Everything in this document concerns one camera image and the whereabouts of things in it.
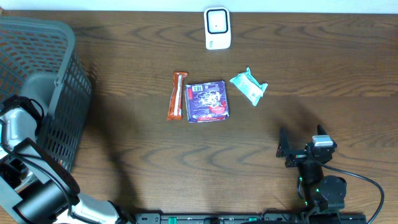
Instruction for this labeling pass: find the teal packet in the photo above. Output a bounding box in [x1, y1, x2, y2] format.
[230, 67, 268, 106]

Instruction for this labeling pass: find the purple square snack packet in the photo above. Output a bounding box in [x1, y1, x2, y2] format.
[185, 80, 229, 123]

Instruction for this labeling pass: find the orange snack bar wrapper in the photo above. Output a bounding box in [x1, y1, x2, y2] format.
[167, 71, 188, 120]

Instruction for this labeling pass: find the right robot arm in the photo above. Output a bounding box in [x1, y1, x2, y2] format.
[276, 125, 347, 223]

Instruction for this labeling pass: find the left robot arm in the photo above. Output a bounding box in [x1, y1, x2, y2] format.
[1, 95, 136, 224]

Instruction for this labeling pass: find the white barcode scanner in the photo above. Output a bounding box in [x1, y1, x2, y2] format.
[203, 7, 232, 50]

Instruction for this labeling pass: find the grey plastic mesh basket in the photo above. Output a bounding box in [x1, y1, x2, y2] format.
[1, 16, 92, 171]

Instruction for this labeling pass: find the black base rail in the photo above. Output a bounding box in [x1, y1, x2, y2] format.
[134, 210, 366, 224]

